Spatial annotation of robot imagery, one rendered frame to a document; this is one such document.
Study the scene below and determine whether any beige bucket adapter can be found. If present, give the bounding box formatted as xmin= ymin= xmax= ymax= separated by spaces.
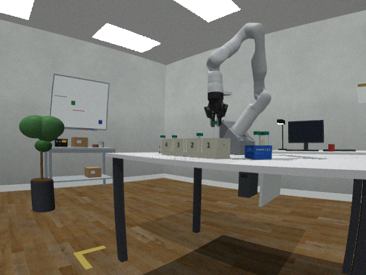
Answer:
xmin=201 ymin=137 xmax=230 ymax=159
xmin=173 ymin=139 xmax=186 ymax=157
xmin=186 ymin=138 xmax=201 ymax=158
xmin=162 ymin=139 xmax=173 ymax=156

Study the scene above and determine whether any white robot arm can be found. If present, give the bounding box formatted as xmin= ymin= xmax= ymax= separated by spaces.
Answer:
xmin=206 ymin=23 xmax=271 ymax=136

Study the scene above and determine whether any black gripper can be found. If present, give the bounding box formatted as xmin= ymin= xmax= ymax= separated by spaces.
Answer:
xmin=204 ymin=91 xmax=228 ymax=127

